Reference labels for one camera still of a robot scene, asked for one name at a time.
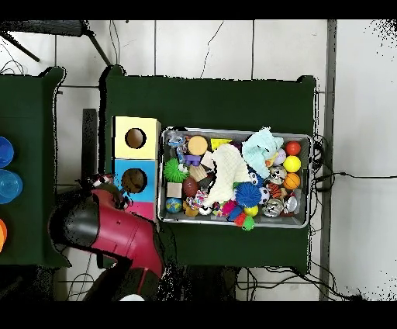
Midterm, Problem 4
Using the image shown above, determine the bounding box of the cream knitted cloth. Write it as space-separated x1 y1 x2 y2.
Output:
202 143 252 208

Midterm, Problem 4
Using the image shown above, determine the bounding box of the crushed clear plastic bottle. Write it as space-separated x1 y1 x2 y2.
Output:
165 130 188 162

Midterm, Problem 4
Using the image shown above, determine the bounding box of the wooden three-hole box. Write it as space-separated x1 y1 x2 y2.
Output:
110 116 162 222

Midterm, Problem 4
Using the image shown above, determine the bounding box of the silver mesh bin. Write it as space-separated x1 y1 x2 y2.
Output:
157 126 312 230

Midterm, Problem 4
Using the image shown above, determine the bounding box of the orange foam disc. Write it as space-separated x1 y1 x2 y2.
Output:
186 135 209 156

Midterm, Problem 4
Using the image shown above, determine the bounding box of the green spiky toy with eyes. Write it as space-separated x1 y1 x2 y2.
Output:
163 158 189 183

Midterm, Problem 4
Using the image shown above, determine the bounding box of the blue spiky toy with eyes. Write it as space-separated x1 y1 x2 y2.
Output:
234 168 266 208

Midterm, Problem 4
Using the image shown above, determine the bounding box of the dark green table cloth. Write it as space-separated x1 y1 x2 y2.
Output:
97 64 318 274
0 66 72 268

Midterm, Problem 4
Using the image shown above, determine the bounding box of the light blue cloth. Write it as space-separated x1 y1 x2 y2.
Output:
241 126 285 179

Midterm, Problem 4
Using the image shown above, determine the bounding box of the multicolour spiky caterpillar toy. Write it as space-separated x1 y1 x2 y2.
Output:
221 199 256 231

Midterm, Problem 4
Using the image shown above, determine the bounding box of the yellow ball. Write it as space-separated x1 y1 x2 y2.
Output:
282 154 302 174

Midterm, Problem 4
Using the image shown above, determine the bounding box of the orange basketball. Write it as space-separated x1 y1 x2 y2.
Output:
282 172 302 191

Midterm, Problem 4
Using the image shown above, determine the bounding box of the red ball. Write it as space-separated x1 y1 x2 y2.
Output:
284 140 302 157

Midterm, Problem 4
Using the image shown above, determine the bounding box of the black upright panel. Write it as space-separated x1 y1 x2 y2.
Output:
81 108 98 187

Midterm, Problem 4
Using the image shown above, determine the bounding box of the light blue bowl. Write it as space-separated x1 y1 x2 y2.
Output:
0 168 24 205

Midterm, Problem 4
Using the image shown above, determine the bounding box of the dark blue bowl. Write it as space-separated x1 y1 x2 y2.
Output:
0 136 15 168

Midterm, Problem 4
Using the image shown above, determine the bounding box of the black tripod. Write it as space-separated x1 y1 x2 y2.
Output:
0 19 112 68

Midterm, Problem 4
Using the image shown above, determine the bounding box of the orange bowl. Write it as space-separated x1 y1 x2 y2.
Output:
0 218 8 252

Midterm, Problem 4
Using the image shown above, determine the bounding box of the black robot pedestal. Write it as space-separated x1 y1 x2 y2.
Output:
157 265 240 302

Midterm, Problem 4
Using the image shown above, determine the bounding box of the black cable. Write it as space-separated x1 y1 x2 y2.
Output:
312 171 397 182

